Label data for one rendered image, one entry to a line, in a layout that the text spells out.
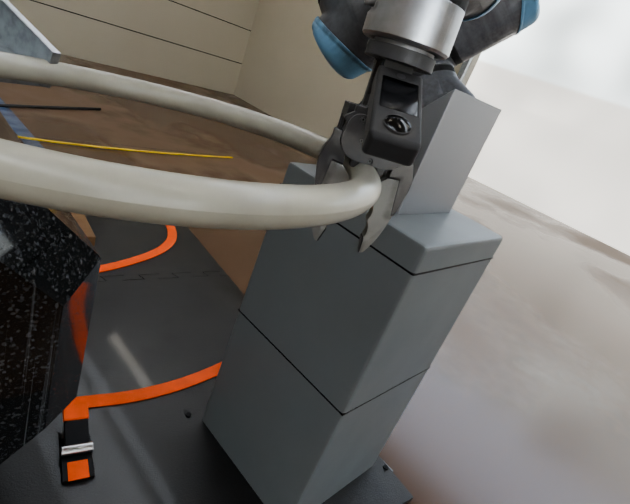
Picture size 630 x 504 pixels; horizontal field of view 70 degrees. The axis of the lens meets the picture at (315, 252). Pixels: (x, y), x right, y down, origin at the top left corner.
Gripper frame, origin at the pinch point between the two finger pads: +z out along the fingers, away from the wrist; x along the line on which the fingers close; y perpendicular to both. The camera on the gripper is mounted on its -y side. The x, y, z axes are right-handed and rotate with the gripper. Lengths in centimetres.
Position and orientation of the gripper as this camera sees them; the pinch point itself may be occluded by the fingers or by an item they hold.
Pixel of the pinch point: (341, 237)
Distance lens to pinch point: 50.3
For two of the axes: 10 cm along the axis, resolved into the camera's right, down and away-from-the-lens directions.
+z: -2.9, 8.9, 3.5
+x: -9.6, -2.6, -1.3
